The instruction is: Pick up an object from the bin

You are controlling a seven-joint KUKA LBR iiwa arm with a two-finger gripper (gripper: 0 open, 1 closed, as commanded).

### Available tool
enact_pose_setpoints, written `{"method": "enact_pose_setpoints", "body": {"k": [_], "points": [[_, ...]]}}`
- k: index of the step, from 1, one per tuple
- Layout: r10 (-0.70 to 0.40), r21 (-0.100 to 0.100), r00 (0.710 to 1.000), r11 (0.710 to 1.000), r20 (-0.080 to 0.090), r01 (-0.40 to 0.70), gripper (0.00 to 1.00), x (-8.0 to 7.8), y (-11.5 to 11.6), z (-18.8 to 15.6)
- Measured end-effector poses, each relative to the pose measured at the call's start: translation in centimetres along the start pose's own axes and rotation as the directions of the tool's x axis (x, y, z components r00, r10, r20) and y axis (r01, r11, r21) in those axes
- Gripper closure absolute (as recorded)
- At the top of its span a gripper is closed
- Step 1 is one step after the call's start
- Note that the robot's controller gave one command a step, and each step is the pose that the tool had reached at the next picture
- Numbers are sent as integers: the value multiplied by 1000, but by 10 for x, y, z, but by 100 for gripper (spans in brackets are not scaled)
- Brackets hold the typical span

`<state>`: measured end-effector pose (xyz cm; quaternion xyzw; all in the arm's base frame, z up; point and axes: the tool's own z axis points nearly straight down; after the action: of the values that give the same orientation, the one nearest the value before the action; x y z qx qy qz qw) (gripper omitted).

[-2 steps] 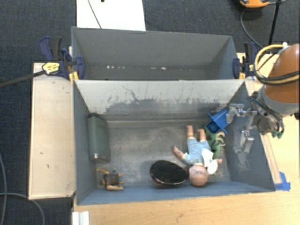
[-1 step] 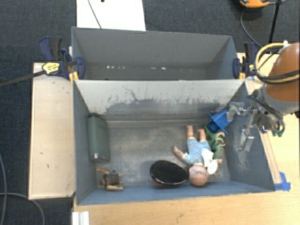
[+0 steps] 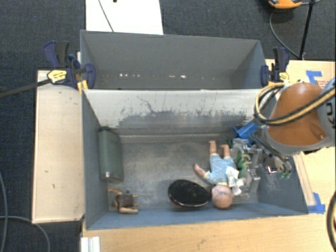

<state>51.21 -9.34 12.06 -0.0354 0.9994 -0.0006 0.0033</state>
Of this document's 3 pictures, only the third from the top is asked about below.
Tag blue plastic toy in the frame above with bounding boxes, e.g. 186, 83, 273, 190
232, 120, 260, 142

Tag brown wooden toy figure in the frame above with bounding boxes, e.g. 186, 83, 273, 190
108, 188, 140, 215

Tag green toy animal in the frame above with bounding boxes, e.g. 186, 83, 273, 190
229, 150, 249, 173

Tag pale wood flat board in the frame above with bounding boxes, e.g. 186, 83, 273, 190
31, 69, 86, 224

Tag dark green flat block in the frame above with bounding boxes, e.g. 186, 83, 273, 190
98, 127, 124, 183

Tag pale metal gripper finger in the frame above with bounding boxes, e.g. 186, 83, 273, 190
244, 166, 261, 195
232, 138, 250, 153

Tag black oval bowl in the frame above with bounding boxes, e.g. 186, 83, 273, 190
167, 179, 212, 208

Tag baby doll in blue clothes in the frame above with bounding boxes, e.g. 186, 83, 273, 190
193, 139, 248, 210

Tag grey metal bin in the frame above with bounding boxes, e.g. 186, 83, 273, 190
79, 29, 309, 231

